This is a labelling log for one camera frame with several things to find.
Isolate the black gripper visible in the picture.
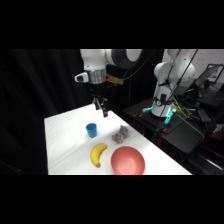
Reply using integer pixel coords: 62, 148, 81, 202
88, 82, 110, 119

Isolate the blue plastic cup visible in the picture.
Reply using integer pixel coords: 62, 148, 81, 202
85, 122, 99, 139

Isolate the pink bowl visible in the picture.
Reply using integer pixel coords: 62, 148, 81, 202
110, 145, 146, 176

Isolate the grey plush toy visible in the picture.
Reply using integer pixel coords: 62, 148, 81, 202
111, 124, 130, 145

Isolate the yellow banana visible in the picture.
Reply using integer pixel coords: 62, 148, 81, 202
89, 142, 109, 169

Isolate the black curtain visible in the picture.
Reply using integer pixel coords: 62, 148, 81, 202
0, 49, 165, 176

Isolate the green status light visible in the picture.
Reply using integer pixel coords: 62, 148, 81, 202
159, 107, 177, 130

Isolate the black robot stand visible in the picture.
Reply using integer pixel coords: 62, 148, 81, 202
122, 97, 206, 155

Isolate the yellow wrist cable connector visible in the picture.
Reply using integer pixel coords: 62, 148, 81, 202
106, 75, 124, 85

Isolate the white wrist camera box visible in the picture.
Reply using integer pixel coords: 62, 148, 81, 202
73, 72, 90, 84

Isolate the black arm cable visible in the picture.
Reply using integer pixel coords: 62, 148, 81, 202
119, 49, 157, 82

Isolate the yellow-green cable bundle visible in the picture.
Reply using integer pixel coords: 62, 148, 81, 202
172, 97, 198, 120

